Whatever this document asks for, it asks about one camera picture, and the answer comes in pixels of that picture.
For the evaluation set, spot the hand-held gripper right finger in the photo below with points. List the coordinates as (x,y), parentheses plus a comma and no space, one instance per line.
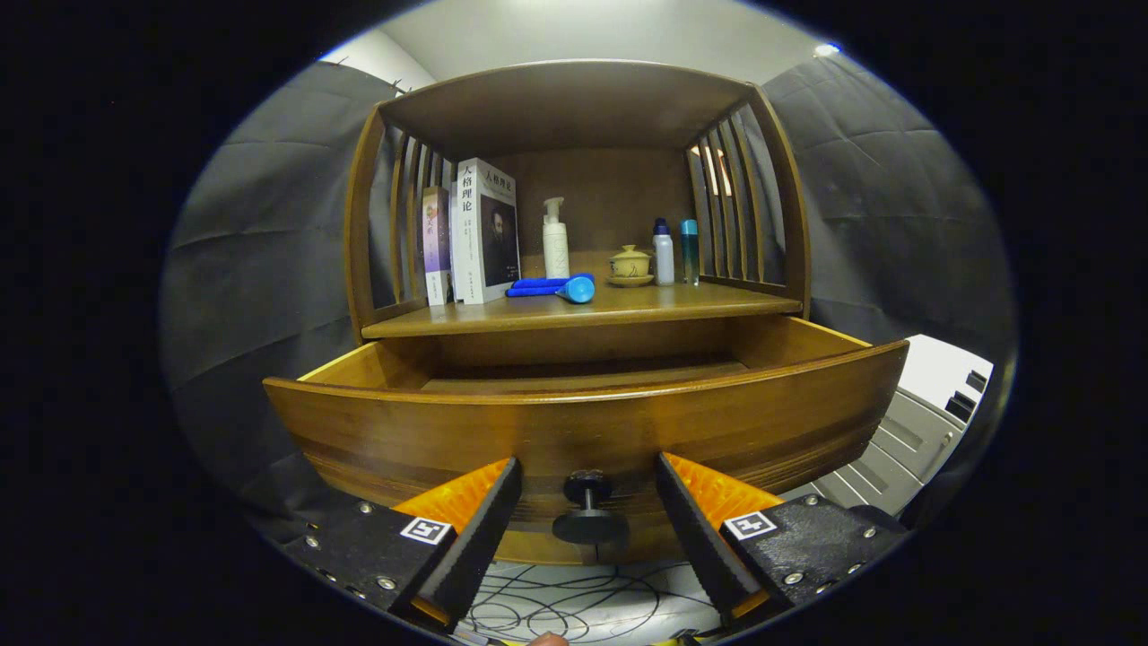
(700,538)

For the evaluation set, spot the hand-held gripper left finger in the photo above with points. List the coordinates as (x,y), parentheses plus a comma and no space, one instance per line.
(480,538)

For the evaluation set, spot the black drawer knob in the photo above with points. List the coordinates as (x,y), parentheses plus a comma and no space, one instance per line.
(587,525)

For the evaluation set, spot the brown wooden drawer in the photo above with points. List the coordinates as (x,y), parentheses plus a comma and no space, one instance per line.
(583,431)

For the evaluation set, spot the blue and white tube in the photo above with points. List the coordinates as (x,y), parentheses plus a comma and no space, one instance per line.
(578,290)

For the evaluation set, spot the white cabinet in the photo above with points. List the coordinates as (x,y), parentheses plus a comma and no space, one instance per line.
(897,449)

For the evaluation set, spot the wooden countertop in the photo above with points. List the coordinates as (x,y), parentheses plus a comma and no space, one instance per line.
(646,301)

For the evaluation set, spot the brown wooden cabinet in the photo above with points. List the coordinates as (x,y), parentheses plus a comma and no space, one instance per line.
(610,197)

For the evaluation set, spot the blue folded cloth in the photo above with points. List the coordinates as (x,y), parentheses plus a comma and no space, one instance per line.
(534,285)

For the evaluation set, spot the white bottle with blue cap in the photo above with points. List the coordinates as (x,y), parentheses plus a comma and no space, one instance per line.
(664,260)

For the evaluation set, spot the yellow lidded tea cup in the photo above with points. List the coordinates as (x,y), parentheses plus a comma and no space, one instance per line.
(630,265)

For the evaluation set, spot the teal slim bottle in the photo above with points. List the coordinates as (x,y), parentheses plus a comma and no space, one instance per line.
(689,256)

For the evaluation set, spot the white pump bottle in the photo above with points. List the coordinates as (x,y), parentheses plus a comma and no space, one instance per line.
(556,251)

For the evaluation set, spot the purple book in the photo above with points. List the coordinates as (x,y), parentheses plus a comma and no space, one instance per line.
(437,242)

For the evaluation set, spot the white book with portrait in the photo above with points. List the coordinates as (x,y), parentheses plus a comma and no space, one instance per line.
(471,233)

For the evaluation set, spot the small ceiling light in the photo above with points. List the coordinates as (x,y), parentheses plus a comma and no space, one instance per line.
(827,49)

